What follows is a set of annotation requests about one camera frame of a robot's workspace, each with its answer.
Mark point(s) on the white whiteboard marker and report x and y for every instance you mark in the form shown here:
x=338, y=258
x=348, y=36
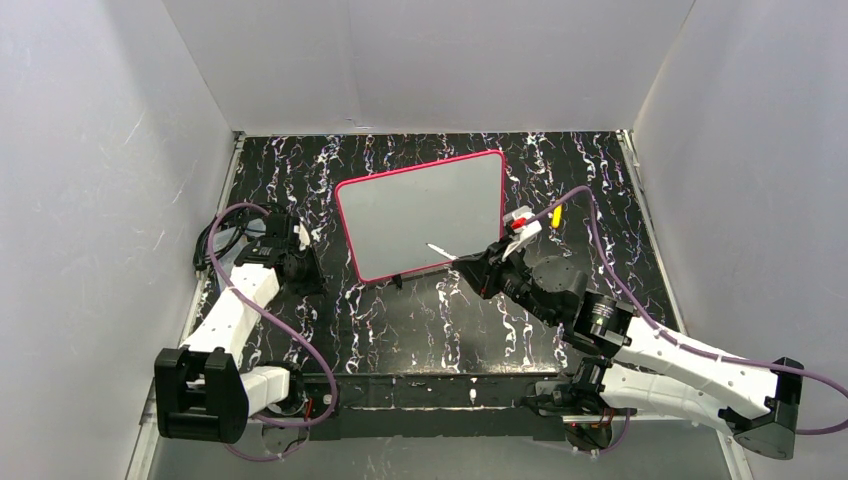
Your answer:
x=442, y=252

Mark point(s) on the yellow marker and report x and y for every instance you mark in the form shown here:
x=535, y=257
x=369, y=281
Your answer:
x=556, y=217

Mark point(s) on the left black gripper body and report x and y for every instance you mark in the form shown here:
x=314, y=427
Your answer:
x=308, y=270

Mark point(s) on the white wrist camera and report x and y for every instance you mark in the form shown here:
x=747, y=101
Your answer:
x=521, y=228
x=303, y=236

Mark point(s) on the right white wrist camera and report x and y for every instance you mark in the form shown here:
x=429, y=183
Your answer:
x=521, y=228

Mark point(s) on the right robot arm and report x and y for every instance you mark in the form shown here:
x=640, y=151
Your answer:
x=632, y=366

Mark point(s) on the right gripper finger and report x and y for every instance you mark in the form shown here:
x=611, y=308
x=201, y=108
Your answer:
x=476, y=274
x=483, y=256

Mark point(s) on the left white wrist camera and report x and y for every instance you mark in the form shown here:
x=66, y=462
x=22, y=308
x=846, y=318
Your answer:
x=303, y=236

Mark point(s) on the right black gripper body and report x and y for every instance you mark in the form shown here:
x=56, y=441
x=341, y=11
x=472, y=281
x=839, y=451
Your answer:
x=495, y=266

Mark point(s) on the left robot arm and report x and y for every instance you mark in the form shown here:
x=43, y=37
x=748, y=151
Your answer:
x=201, y=391

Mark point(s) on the pink framed whiteboard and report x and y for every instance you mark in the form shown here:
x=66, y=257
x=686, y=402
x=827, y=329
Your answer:
x=388, y=218

